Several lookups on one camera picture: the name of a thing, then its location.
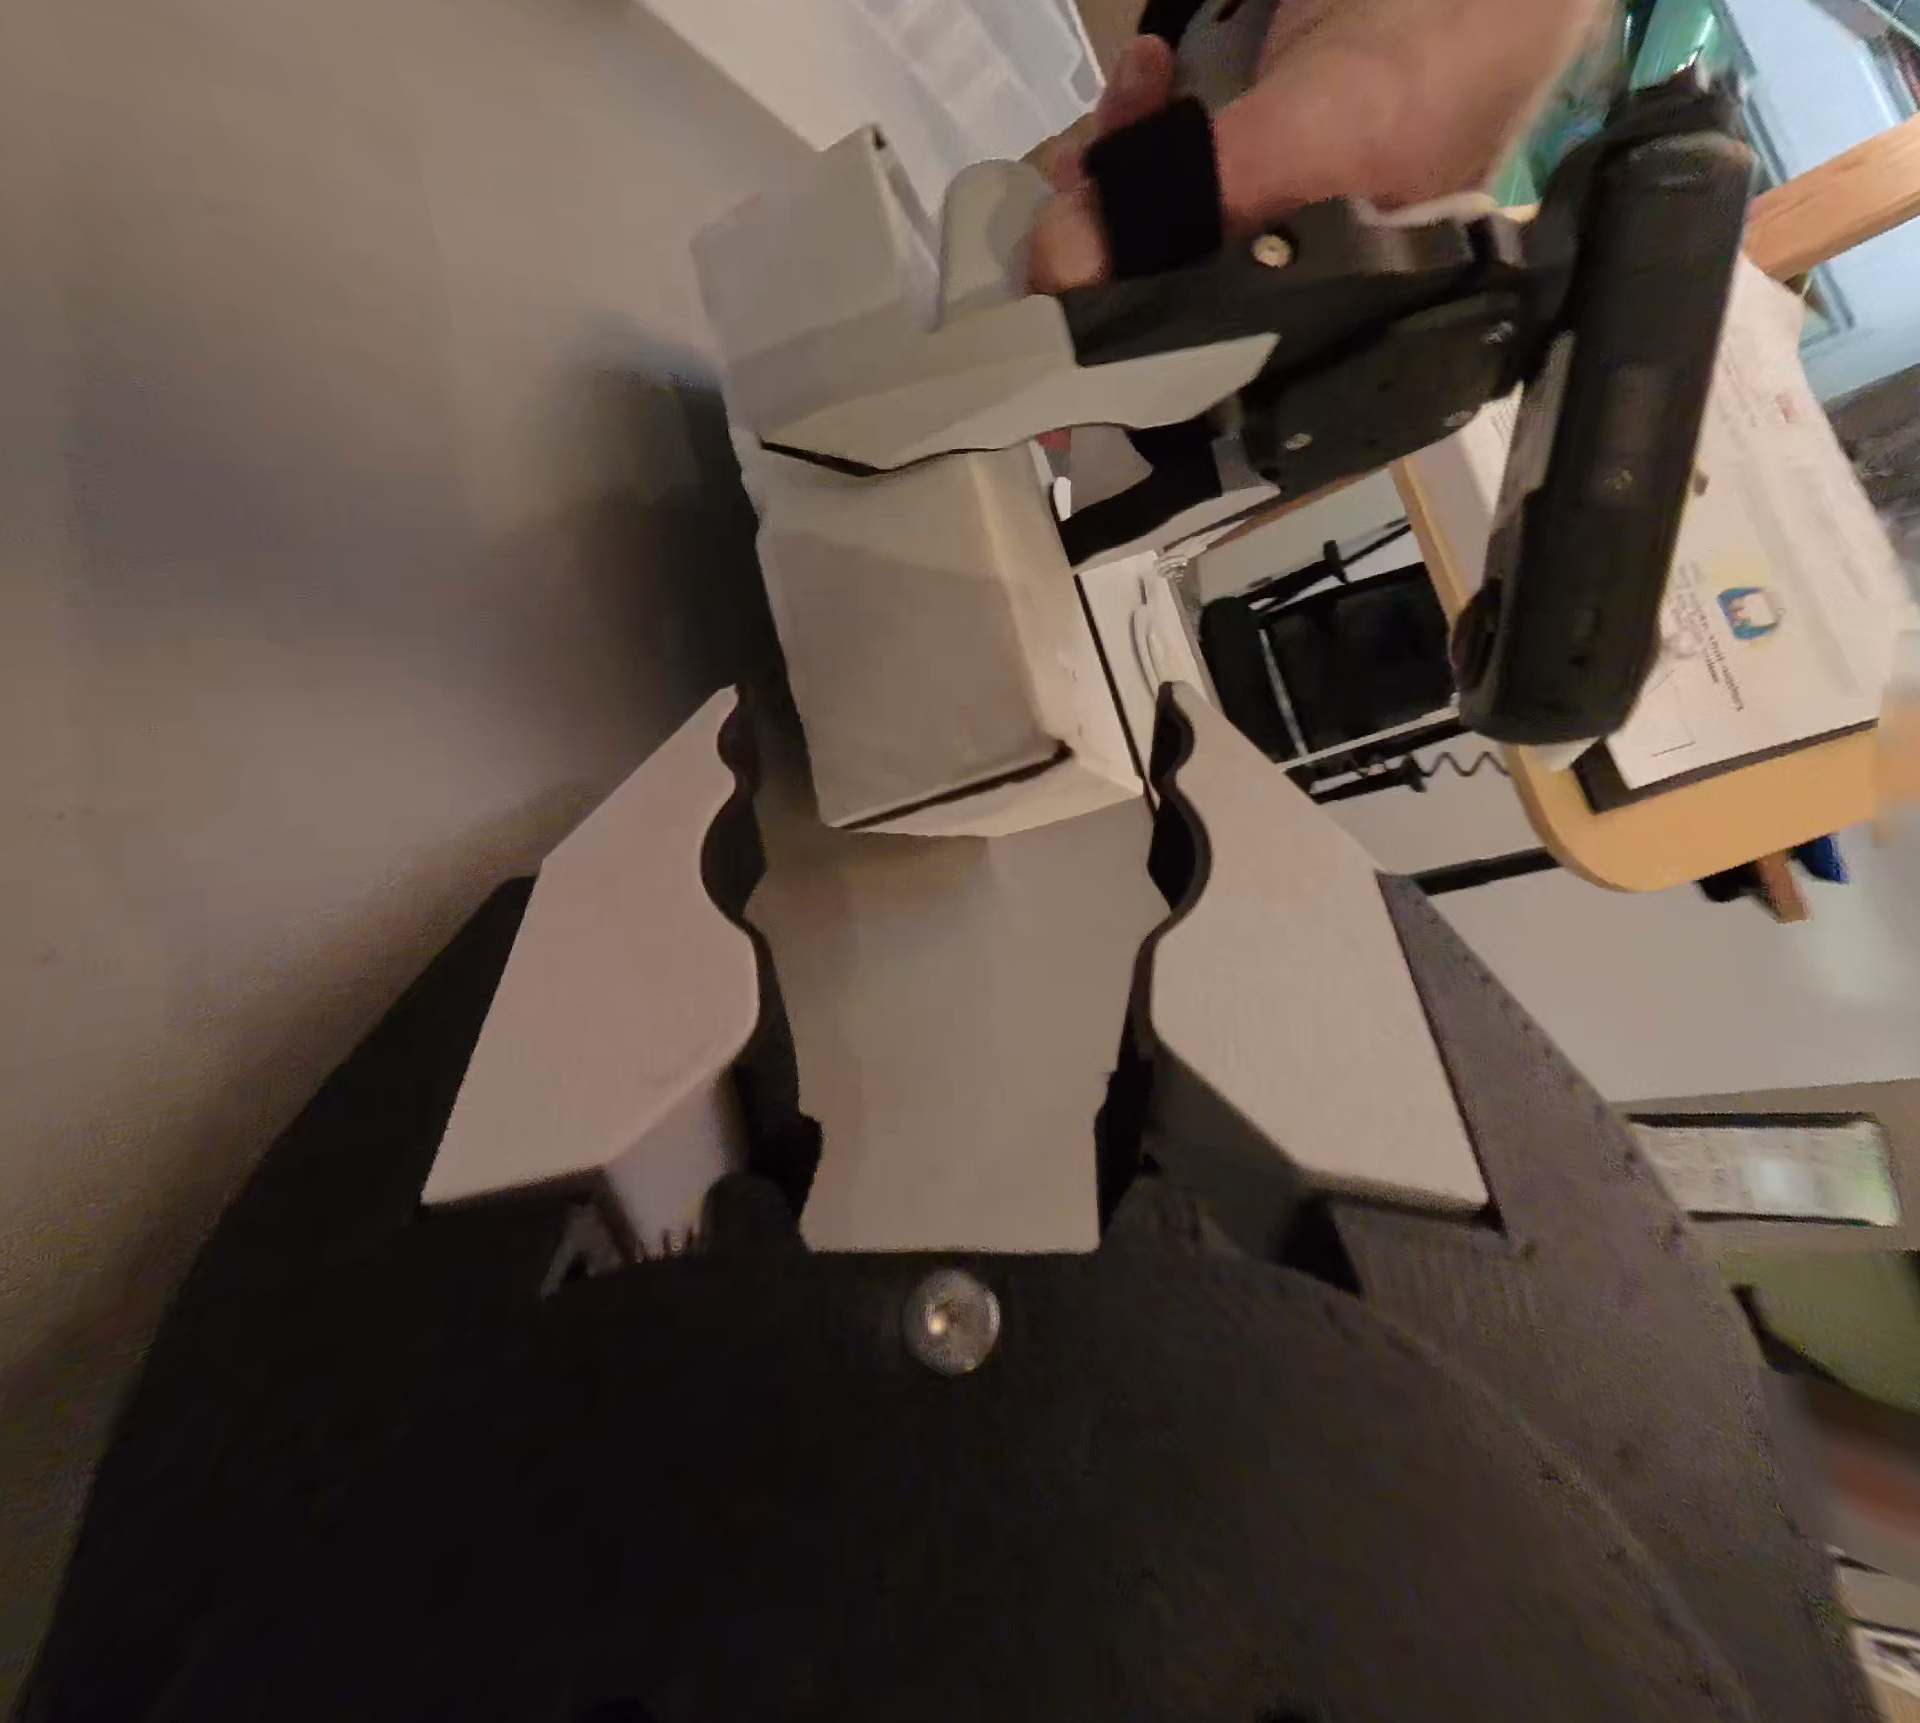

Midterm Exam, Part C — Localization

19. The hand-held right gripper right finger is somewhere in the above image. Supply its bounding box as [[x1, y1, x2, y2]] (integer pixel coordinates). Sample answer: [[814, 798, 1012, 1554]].
[[1141, 680, 1491, 1218]]

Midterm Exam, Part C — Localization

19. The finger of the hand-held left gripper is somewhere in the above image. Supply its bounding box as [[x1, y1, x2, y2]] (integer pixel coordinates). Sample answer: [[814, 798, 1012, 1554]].
[[756, 303, 1279, 476], [1049, 416, 1277, 558]]

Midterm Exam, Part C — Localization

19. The white printed sign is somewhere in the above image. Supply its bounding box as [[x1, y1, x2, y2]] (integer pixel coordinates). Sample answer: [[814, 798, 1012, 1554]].
[[1631, 1112, 1903, 1230]]

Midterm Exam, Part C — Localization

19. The printed instruction sheet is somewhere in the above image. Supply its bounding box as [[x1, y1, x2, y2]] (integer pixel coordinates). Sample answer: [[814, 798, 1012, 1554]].
[[1462, 255, 1896, 796]]

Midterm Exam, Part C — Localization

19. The round wooden table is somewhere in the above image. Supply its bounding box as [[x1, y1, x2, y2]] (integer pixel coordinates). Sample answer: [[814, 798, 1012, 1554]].
[[1392, 117, 1920, 928]]

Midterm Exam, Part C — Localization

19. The white cardboard box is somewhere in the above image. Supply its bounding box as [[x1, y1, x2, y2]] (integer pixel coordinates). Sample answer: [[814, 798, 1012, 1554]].
[[689, 123, 1189, 1258]]

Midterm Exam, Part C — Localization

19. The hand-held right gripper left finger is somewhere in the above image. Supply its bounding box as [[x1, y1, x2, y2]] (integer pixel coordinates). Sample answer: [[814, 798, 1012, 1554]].
[[421, 686, 763, 1234]]

